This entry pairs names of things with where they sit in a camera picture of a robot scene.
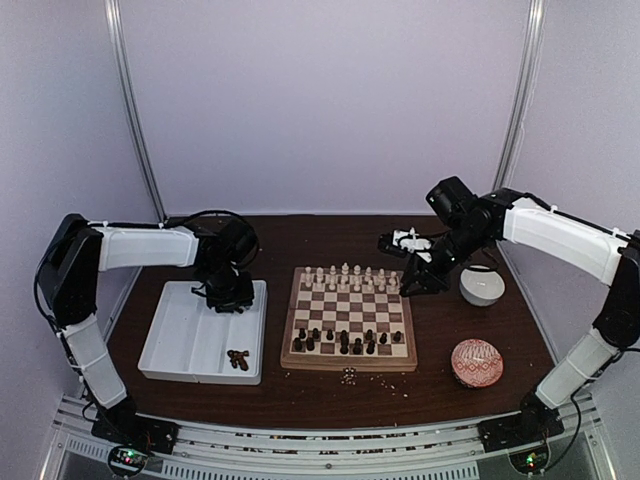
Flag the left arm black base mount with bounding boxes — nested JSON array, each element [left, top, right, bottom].
[[91, 415, 179, 455]]

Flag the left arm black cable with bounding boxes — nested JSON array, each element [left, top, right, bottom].
[[164, 209, 261, 266]]

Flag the white plastic divided tray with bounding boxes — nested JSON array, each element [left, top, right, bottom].
[[138, 280, 268, 386]]

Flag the right aluminium corner post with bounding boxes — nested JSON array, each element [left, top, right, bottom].
[[490, 0, 547, 192]]

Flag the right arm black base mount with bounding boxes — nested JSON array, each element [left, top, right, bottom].
[[477, 413, 565, 453]]

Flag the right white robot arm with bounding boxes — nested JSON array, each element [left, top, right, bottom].
[[379, 176, 639, 442]]

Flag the right wrist camera with cable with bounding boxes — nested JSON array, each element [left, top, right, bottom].
[[377, 228, 433, 263]]

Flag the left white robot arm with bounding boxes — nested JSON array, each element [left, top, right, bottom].
[[32, 209, 260, 444]]

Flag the white ceramic bowl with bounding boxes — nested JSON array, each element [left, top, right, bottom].
[[459, 265, 506, 307]]

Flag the aluminium front rail frame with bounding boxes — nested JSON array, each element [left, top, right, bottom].
[[36, 395, 620, 479]]

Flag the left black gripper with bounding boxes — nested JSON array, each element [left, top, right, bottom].
[[200, 261, 254, 312]]

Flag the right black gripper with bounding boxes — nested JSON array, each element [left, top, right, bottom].
[[400, 222, 490, 297]]

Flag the dark chess pieces lower pile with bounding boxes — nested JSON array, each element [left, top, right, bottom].
[[227, 350, 250, 372]]

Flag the red patterned bowl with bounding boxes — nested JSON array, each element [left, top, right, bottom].
[[450, 338, 504, 389]]

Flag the aluminium corner post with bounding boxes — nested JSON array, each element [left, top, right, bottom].
[[104, 0, 167, 221], [490, 0, 547, 192]]

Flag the wooden chess board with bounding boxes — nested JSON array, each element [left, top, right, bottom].
[[280, 267, 418, 373]]

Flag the left aluminium corner post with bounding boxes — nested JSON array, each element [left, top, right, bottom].
[[104, 0, 167, 221]]

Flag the white chess pieces group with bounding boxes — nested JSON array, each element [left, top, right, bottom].
[[297, 262, 402, 293]]

